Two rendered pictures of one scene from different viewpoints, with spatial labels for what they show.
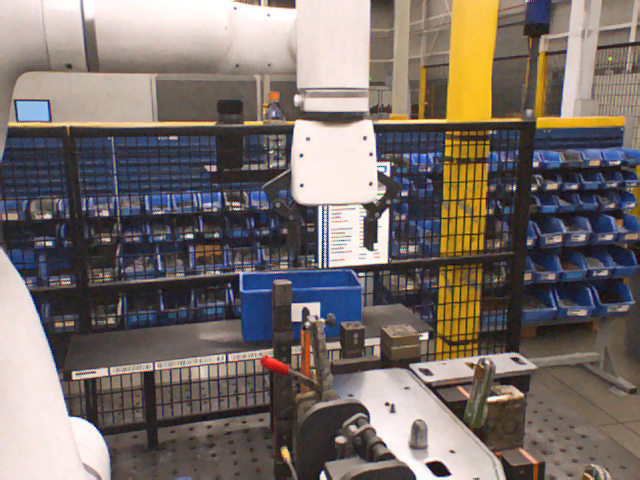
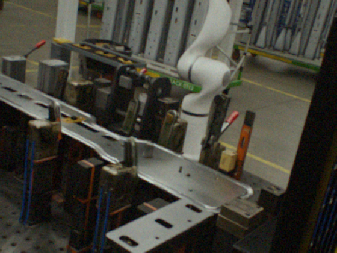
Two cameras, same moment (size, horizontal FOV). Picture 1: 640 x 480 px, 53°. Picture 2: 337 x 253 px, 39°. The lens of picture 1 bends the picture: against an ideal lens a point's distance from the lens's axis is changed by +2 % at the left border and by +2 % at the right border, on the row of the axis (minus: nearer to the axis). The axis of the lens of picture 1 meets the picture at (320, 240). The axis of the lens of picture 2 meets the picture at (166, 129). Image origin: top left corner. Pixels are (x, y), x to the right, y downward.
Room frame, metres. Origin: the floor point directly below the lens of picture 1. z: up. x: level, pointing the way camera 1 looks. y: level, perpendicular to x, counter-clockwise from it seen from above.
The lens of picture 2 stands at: (2.14, -1.00, 1.57)
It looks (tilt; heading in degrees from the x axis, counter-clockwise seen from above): 19 degrees down; 141
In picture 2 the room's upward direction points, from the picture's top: 10 degrees clockwise
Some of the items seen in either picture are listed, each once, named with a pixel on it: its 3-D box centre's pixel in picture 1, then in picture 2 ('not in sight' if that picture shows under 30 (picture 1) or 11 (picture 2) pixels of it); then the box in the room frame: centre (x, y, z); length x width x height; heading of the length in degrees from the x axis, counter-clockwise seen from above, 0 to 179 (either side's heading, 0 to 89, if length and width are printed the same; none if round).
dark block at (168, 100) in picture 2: not in sight; (158, 155); (0.89, -0.01, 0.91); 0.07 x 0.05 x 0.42; 106
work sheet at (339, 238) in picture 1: (353, 214); not in sight; (1.74, -0.09, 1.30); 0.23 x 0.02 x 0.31; 106
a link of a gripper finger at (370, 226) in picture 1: (378, 222); not in sight; (0.78, -0.07, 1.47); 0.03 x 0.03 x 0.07; 9
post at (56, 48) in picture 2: not in sight; (57, 91); (0.17, -0.09, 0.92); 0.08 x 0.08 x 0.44; 16
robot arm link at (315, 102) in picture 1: (330, 103); not in sight; (0.77, -0.01, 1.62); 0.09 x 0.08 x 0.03; 99
